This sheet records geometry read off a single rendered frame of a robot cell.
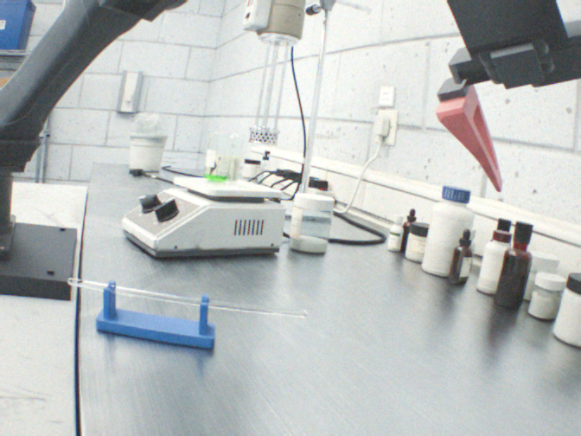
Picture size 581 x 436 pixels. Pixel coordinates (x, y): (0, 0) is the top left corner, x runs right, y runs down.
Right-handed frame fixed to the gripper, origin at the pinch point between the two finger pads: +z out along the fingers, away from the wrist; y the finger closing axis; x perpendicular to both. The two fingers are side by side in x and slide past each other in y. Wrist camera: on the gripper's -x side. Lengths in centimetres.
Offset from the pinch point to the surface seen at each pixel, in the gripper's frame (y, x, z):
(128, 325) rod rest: -31.0, -14.0, 0.2
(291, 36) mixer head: -51, 65, -14
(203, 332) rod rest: -26.8, -10.7, 3.2
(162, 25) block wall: -204, 204, -58
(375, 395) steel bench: -14.5, -10.7, 9.9
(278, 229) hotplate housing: -41.0, 20.6, 10.0
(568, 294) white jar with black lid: -1.4, 11.8, 20.4
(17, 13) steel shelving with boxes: -226, 119, -104
